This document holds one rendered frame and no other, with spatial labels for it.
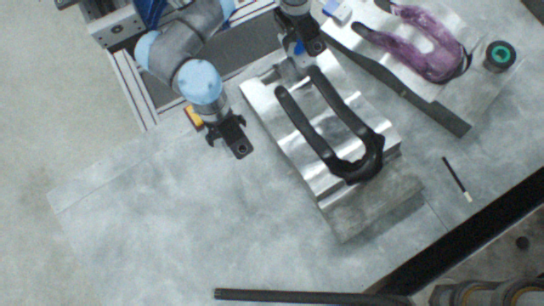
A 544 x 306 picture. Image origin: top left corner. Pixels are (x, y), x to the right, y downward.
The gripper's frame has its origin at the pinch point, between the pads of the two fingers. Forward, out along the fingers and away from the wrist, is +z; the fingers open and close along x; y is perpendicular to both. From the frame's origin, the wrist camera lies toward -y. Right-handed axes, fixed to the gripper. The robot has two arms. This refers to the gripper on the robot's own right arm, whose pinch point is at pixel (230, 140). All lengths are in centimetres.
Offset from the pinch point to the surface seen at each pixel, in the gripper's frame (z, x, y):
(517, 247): 16, -49, -62
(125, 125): 95, 35, 66
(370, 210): 8.9, -20.4, -32.8
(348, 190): 8.9, -18.8, -25.6
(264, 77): 8.8, -17.5, 13.3
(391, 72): 6.2, -46.3, -5.6
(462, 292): -9, -23, -59
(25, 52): 96, 59, 129
